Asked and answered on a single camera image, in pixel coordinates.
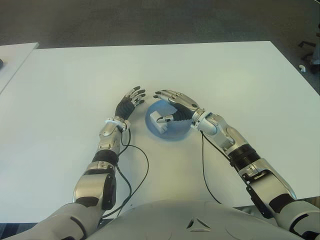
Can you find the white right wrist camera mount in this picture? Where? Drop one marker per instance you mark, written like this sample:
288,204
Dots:
202,115

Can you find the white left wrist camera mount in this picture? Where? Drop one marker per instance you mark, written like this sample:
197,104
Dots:
112,121

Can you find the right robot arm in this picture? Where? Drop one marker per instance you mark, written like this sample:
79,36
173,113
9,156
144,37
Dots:
225,130

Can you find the white side table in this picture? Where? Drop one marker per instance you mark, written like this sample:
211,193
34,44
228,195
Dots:
15,57

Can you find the grey robot torso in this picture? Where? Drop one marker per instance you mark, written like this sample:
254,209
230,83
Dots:
175,220

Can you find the small white floor object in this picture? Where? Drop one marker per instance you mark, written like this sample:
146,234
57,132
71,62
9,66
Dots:
303,68

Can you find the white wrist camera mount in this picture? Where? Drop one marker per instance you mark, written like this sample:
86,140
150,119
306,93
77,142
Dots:
112,121
202,115

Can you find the blue plastic plate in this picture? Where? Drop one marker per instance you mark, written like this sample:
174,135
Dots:
175,132

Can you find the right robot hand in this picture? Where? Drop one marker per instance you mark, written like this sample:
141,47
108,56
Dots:
185,105

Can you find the black object on side table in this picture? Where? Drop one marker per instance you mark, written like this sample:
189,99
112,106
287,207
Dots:
1,63

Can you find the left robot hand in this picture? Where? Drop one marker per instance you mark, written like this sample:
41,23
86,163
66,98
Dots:
126,107

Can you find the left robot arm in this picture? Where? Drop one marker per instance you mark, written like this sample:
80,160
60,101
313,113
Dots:
90,185

